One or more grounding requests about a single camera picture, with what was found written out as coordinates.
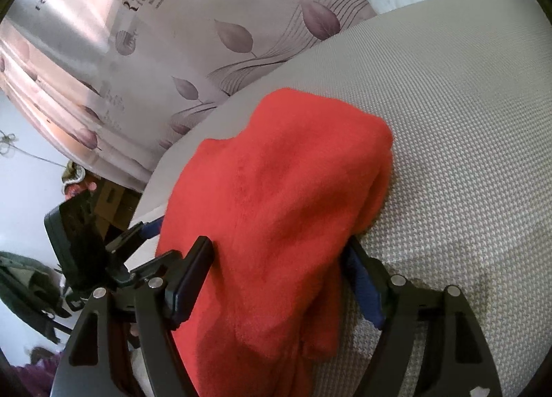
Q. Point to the wooden drawer cabinet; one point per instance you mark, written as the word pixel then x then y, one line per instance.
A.
pixel 114 207

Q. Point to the red knit sweater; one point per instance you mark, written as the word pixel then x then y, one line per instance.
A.
pixel 279 201

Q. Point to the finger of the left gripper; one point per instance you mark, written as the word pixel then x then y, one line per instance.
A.
pixel 144 230
pixel 154 269

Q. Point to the beige woven table cloth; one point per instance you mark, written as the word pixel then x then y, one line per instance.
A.
pixel 465 87

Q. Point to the leaf patterned curtain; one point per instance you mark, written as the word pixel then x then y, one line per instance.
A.
pixel 112 84

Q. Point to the purple patterned sleeve forearm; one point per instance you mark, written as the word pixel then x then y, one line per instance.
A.
pixel 37 377

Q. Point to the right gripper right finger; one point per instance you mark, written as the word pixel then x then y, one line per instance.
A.
pixel 456 358

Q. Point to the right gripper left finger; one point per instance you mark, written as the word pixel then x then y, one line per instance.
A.
pixel 97 360

